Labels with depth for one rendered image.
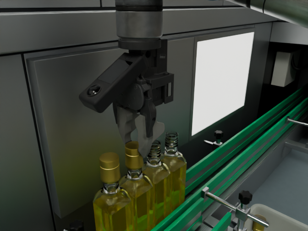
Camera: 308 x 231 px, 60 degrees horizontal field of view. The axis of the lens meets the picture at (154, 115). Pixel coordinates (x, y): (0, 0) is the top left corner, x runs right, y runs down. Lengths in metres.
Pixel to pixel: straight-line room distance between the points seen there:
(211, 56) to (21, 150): 0.62
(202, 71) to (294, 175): 0.63
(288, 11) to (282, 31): 0.96
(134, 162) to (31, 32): 0.28
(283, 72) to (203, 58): 0.76
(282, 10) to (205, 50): 0.44
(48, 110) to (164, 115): 0.35
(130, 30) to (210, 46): 0.50
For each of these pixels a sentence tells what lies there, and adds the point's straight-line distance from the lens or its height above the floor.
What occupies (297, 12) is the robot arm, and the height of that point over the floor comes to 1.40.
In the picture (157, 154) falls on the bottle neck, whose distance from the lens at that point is 0.55.
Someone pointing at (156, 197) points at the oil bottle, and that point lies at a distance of 0.59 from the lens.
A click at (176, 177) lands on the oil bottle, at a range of 0.62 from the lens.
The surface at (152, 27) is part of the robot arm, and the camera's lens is 0.43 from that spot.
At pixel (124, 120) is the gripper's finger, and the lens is 0.49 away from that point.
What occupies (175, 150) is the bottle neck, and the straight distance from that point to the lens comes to 0.60.
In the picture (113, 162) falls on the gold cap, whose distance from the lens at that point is 0.46.
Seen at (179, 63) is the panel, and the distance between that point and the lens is 0.76.
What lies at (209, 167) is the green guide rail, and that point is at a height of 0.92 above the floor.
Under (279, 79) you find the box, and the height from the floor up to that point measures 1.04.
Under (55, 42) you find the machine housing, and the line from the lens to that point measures 0.52.
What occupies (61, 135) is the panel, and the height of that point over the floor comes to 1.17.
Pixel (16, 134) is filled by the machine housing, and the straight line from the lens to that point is 0.55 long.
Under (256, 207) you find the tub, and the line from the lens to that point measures 0.91.
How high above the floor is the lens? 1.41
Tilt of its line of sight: 23 degrees down
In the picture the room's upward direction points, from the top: straight up
